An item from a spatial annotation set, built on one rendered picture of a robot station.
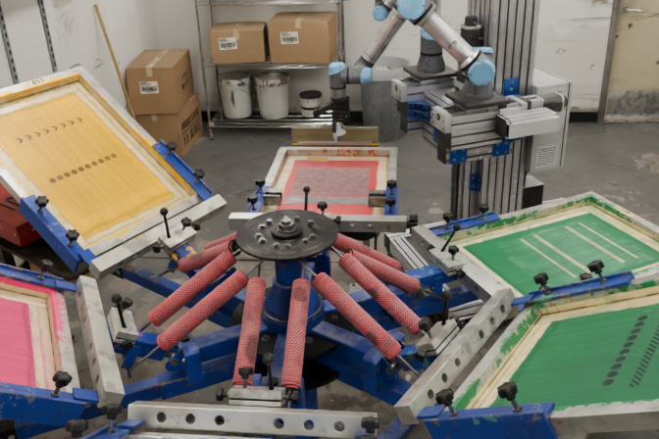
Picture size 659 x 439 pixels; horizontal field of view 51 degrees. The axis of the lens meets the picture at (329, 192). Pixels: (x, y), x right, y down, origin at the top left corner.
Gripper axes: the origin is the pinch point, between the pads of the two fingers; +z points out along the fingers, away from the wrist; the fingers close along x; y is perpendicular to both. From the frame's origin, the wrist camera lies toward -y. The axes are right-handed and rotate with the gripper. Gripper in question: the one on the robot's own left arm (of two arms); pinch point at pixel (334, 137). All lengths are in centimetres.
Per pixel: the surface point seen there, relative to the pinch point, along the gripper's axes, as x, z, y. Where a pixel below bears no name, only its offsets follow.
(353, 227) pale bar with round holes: -72, 9, 14
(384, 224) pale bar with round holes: -73, 7, 26
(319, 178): -16.4, 14.0, -6.2
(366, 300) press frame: -121, 8, 22
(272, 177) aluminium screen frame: -23.5, 10.5, -26.6
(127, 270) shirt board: -93, 17, -69
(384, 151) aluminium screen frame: 10.4, 11.3, 23.0
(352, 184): -22.4, 14.0, 9.6
